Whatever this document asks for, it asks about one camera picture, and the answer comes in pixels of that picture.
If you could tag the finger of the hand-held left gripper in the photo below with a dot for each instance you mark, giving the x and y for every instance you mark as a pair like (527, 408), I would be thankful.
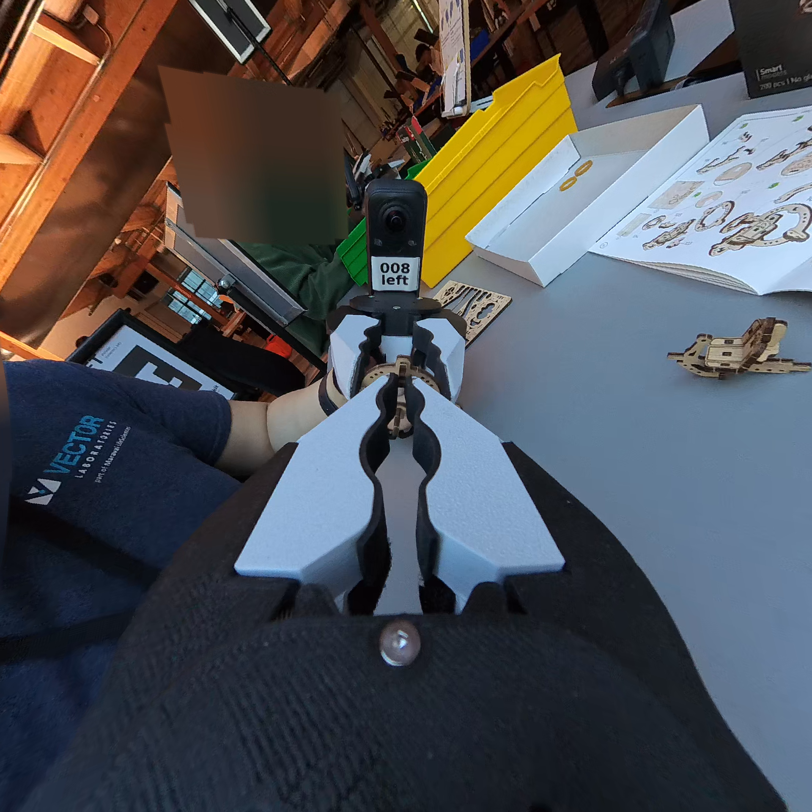
(451, 358)
(347, 355)

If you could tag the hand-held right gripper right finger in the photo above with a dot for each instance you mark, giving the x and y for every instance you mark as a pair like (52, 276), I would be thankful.
(495, 507)

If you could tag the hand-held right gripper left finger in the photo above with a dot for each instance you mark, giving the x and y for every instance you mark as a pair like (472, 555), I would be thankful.
(304, 507)

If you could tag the punched plywood sheet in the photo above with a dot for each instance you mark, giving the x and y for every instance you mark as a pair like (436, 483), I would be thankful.
(501, 301)

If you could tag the person's left forearm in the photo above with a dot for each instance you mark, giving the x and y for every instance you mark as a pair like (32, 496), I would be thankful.
(279, 418)

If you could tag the green plastic bin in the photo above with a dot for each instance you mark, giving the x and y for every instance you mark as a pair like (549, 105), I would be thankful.
(352, 260)

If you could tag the yellow plastic bin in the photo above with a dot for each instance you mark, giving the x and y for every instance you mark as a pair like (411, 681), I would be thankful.
(495, 146)

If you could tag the framed marker sign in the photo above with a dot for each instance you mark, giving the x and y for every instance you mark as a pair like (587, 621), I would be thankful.
(146, 361)

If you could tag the assembly booklet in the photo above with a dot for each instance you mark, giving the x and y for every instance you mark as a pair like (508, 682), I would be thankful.
(666, 254)

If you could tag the white cardboard box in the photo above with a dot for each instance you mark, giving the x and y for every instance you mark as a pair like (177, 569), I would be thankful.
(634, 165)

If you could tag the small wooden subassembly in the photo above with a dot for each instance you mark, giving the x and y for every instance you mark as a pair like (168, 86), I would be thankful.
(729, 355)

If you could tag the black device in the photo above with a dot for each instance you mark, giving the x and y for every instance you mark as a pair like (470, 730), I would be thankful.
(634, 51)

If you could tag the black product box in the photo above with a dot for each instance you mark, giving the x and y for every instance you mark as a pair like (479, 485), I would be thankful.
(774, 44)

